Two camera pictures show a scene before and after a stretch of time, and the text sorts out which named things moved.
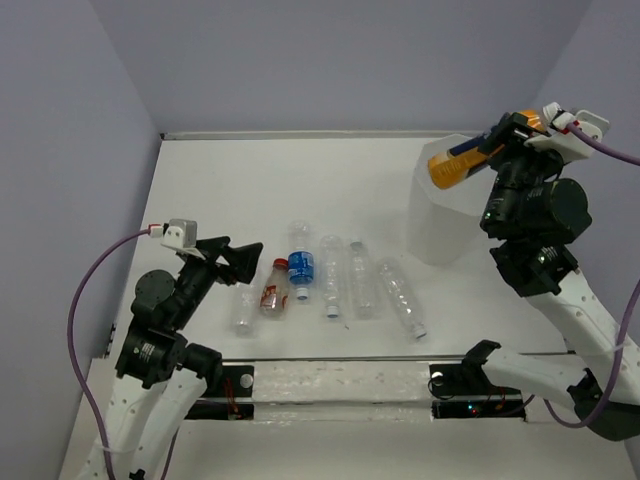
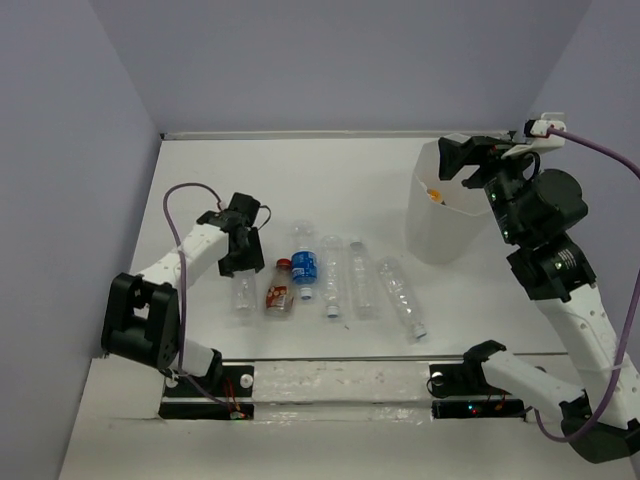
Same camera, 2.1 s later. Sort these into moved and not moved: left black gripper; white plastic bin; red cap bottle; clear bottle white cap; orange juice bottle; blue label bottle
Moved: orange juice bottle; red cap bottle; left black gripper
Not moved: blue label bottle; white plastic bin; clear bottle white cap
